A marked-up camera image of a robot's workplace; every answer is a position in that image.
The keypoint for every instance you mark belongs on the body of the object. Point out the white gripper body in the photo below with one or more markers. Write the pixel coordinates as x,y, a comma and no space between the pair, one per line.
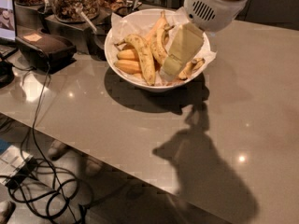
209,10

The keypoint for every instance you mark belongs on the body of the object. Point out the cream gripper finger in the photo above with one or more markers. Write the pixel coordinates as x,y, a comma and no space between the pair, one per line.
186,43

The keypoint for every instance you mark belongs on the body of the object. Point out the spotted banana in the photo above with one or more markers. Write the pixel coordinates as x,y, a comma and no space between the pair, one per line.
144,55
158,42

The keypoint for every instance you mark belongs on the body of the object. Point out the small banana right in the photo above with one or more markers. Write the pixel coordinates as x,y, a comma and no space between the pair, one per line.
190,67

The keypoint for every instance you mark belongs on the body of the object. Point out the white bowl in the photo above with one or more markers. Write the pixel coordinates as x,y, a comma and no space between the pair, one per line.
124,73

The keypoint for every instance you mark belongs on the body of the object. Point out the orange banana top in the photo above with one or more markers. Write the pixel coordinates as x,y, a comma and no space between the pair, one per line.
160,23

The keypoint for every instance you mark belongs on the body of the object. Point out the yellow banana left lower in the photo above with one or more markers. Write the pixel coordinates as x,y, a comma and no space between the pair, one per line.
127,66

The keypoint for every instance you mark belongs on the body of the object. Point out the yellow banana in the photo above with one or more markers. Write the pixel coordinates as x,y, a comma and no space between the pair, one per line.
128,54
127,66

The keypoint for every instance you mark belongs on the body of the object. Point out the yellow banana left upper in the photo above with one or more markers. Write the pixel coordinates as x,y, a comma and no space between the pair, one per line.
128,54

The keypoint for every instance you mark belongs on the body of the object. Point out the white paper liner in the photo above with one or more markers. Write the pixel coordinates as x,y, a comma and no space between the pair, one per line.
137,22

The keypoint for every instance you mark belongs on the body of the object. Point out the black tray stand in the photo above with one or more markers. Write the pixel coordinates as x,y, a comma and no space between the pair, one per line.
80,34

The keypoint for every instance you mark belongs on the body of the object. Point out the glass jar of nuts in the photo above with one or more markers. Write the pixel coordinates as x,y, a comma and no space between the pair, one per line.
67,10

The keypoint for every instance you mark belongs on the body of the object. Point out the black pouch with label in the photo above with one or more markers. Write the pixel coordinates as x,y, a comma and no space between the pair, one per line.
45,52

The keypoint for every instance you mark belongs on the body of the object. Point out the shoe on floor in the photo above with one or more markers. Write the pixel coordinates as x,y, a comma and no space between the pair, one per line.
57,150

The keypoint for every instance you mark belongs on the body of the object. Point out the laptop screen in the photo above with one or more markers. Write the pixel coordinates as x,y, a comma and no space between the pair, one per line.
8,30

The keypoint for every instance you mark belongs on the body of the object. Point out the scoop with white handle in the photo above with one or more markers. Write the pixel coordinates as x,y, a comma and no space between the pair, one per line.
86,19

